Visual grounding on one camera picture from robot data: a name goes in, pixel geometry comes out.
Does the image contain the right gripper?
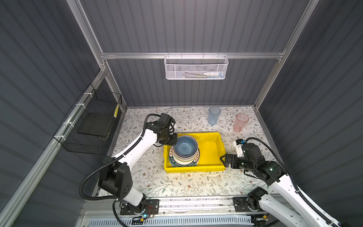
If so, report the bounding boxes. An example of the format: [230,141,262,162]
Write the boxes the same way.
[219,152,254,172]

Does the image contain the dark blue ceramic bowl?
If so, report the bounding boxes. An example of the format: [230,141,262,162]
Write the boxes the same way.
[173,135,199,157]

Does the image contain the green rim lettered plate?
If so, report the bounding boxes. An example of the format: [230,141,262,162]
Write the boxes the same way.
[169,147,200,167]

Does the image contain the yellow plastic bin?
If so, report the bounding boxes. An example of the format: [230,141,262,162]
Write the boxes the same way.
[164,132,226,174]

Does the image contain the purple ceramic bowl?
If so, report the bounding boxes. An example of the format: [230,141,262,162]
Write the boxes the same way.
[173,150,200,161]

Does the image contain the green ceramic bowl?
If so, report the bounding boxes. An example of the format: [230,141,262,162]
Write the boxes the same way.
[172,153,199,165]

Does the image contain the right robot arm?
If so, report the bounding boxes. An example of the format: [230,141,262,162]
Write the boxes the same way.
[220,138,342,227]

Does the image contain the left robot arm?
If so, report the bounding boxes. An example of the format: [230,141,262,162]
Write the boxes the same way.
[98,113,178,207]

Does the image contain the pink translucent cup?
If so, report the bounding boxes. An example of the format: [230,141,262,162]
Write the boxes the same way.
[233,113,249,132]

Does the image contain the grey translucent cup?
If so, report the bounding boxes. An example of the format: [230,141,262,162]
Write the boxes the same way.
[208,107,221,126]

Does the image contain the yellow tag on basket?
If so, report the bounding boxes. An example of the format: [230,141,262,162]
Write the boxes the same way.
[113,104,120,118]

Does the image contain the items in white basket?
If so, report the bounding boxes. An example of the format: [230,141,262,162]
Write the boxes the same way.
[179,72,225,79]

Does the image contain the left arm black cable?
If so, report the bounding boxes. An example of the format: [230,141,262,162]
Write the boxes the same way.
[78,113,159,227]

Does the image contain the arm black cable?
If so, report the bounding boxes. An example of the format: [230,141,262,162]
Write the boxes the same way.
[245,137,341,227]
[78,113,159,227]

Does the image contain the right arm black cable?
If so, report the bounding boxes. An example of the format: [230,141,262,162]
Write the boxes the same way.
[245,137,341,227]

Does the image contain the white wire mesh basket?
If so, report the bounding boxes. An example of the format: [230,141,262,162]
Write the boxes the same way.
[164,53,229,80]

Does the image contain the black wire basket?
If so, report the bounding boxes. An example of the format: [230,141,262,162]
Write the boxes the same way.
[54,85,123,155]

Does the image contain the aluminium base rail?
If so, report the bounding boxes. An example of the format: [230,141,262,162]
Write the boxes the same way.
[82,194,310,220]

